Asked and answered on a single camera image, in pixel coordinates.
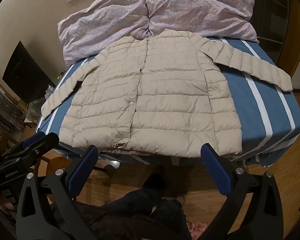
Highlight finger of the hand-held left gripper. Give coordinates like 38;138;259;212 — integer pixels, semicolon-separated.
20;132;49;153
37;134;60;155

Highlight black television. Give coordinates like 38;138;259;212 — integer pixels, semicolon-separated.
2;41;56;104

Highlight blue white striped bed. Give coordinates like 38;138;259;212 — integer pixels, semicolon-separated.
36;36;300;168

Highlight person's dark trousered legs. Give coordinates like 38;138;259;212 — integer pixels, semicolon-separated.
75;172;192;240

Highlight cluttered low cabinet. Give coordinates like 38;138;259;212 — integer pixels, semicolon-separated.
0;71;64;135

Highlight person's left hand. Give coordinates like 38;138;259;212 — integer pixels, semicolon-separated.
0;192;16;211

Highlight pink patterned cloth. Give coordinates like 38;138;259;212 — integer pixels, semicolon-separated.
186;221;208;240

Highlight lavender floral duvet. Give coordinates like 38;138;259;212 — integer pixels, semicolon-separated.
57;0;260;66

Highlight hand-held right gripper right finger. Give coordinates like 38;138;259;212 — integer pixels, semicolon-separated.
197;143;283;240

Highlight beige puffer jacket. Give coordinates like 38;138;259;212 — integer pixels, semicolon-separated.
41;28;293;158

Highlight dark glass door wardrobe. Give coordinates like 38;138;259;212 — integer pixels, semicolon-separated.
241;0;300;92

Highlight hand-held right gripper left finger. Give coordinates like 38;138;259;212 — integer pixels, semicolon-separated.
16;145;99;240

